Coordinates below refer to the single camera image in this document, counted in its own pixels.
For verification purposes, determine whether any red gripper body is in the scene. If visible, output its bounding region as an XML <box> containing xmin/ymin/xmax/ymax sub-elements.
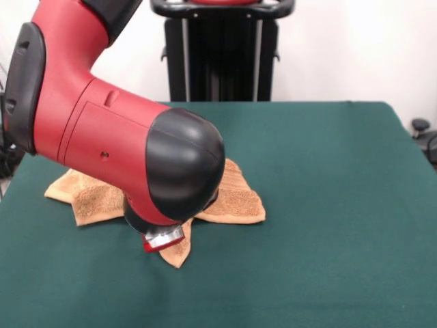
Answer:
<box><xmin>142</xmin><ymin>235</ymin><xmax>186</xmax><ymax>254</ymax></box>

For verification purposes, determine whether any orange terry towel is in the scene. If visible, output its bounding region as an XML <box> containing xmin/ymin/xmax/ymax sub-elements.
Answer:
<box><xmin>44</xmin><ymin>157</ymin><xmax>266</xmax><ymax>269</ymax></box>

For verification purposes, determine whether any dark green table cloth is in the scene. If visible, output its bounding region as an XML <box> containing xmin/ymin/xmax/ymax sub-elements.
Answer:
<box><xmin>0</xmin><ymin>100</ymin><xmax>437</xmax><ymax>328</ymax></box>

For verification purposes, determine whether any black office chair base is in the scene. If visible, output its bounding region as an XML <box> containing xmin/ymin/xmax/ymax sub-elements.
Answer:
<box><xmin>410</xmin><ymin>118</ymin><xmax>437</xmax><ymax>161</ymax></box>

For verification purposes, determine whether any black cable bundle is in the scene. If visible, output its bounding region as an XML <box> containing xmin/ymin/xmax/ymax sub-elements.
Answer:
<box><xmin>0</xmin><ymin>51</ymin><xmax>25</xmax><ymax>179</ymax></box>

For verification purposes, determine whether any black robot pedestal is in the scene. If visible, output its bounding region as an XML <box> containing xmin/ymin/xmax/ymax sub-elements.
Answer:
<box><xmin>149</xmin><ymin>0</ymin><xmax>295</xmax><ymax>103</ymax></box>

